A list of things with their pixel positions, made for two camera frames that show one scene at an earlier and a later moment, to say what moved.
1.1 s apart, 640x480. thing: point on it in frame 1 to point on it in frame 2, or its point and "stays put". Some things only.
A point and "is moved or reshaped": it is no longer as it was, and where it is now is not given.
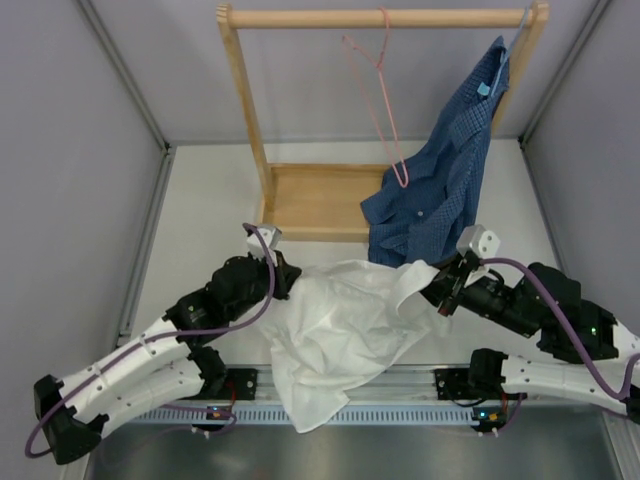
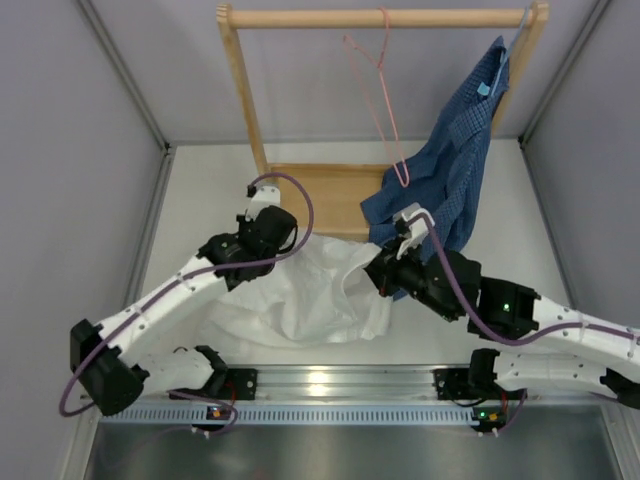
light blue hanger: [506, 54] stays put
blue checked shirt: [426, 206] stays put
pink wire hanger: [379, 64] stays put
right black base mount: [454, 384] stays put
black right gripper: [443, 283] to [385, 268]
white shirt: [343, 325] is moved or reshaped
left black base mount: [241, 383] stays put
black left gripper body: [280, 290] to [241, 222]
